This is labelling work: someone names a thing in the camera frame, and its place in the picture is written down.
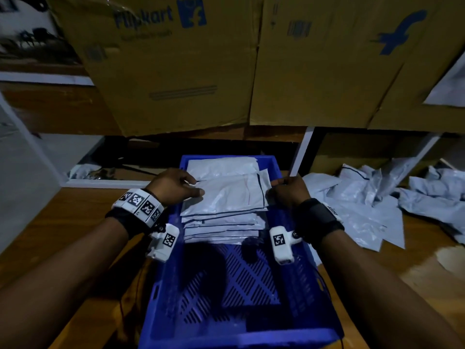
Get person's right forearm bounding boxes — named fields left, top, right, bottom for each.
left=315, top=229, right=465, bottom=349

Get person's left hand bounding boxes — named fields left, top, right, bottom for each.
left=143, top=168, right=206, bottom=210

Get pile of grey mailer bags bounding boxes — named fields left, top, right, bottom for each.
left=301, top=152, right=465, bottom=252

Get person's right hand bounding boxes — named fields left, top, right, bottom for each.
left=266, top=175, right=312, bottom=212

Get right marker wristband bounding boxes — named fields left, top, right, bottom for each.
left=292, top=197, right=346, bottom=246

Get packed white bags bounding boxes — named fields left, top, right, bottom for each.
left=181, top=155, right=274, bottom=246

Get wooden table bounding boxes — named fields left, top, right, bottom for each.
left=0, top=187, right=465, bottom=349

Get white metal shelf leg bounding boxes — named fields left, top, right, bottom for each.
left=395, top=131, right=443, bottom=179
left=288, top=126, right=316, bottom=178

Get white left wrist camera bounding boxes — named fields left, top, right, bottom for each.
left=147, top=222, right=181, bottom=264

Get marker wristband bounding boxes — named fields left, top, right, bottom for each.
left=105, top=187, right=167, bottom=239
left=292, top=197, right=346, bottom=246

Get person's left forearm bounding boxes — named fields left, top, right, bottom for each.
left=0, top=217, right=151, bottom=349

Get blue plastic crate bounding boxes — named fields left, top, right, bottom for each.
left=139, top=154, right=344, bottom=349

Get white printed paper sheet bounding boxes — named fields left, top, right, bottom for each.
left=424, top=49, right=465, bottom=108

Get white metal rack frame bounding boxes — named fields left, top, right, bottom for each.
left=0, top=71, right=152, bottom=190

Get left marker wristband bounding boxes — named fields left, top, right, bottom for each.
left=105, top=187, right=167, bottom=239

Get plain cardboard box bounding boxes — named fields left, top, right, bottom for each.
left=46, top=0, right=264, bottom=138

